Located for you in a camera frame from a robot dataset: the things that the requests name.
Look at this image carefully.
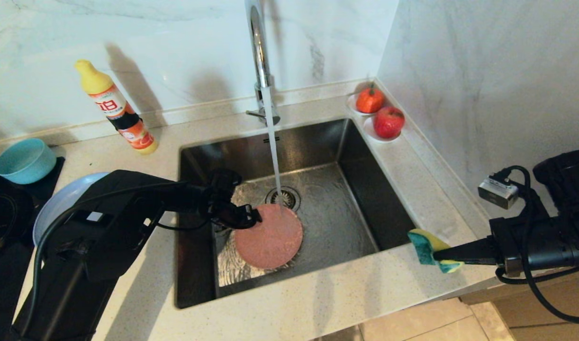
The pink plate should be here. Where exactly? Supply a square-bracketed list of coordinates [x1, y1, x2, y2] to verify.
[234, 204, 304, 270]

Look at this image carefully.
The yellow green sponge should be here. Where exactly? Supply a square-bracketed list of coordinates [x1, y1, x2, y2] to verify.
[407, 229, 464, 274]

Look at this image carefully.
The orange detergent bottle yellow cap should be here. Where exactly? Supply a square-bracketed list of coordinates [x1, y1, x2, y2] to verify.
[75, 59, 159, 155]

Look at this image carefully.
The chrome faucet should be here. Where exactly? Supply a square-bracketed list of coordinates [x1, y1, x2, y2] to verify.
[245, 0, 281, 126]

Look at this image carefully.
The blue bowl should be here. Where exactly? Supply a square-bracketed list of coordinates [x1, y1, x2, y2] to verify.
[0, 138, 58, 185]

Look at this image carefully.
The metal sink drain strainer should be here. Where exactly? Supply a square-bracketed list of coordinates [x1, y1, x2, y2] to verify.
[266, 186, 302, 212]

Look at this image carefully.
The stainless steel sink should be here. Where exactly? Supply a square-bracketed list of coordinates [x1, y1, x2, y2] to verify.
[176, 118, 421, 309]

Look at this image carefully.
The clear water stream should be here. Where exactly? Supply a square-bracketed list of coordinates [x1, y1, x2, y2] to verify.
[262, 87, 288, 209]

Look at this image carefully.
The brown wooden cabinet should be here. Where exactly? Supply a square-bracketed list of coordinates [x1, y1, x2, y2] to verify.
[460, 272, 579, 341]

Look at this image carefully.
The small white dish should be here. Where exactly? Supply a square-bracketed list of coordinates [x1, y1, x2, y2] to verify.
[364, 117, 402, 143]
[347, 93, 384, 117]

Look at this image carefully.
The red toy apple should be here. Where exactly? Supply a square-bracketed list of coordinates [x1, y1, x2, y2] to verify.
[374, 107, 406, 139]

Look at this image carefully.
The orange toy persimmon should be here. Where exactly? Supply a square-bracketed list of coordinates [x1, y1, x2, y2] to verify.
[356, 84, 385, 114]

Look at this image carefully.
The light blue plate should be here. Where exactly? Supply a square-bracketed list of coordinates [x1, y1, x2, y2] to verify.
[32, 172, 112, 247]

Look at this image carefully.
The black induction cooktop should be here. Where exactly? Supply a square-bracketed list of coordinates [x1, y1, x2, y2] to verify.
[0, 158, 65, 341]

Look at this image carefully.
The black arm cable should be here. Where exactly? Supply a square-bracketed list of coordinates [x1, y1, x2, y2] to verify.
[489, 165, 579, 325]
[22, 180, 214, 341]

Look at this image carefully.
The black braided cable sleeve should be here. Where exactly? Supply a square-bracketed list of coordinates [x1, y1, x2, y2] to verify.
[496, 267, 579, 286]

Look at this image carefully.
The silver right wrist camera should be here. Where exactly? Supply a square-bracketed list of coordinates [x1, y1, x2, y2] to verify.
[478, 174, 520, 210]

